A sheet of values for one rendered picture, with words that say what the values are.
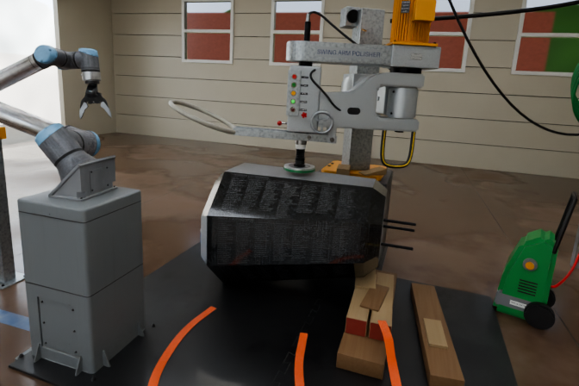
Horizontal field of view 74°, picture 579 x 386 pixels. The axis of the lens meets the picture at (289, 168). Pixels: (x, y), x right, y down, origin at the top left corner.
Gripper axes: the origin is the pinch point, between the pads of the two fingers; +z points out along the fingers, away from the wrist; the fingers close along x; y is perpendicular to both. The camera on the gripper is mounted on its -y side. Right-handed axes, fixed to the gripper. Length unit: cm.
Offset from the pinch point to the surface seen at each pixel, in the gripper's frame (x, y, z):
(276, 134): -105, 14, 16
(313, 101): -126, 0, -5
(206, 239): -54, 14, 80
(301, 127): -119, 3, 11
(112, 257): -4, -29, 68
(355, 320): -124, -55, 116
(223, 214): -66, 8, 63
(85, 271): 6, -41, 69
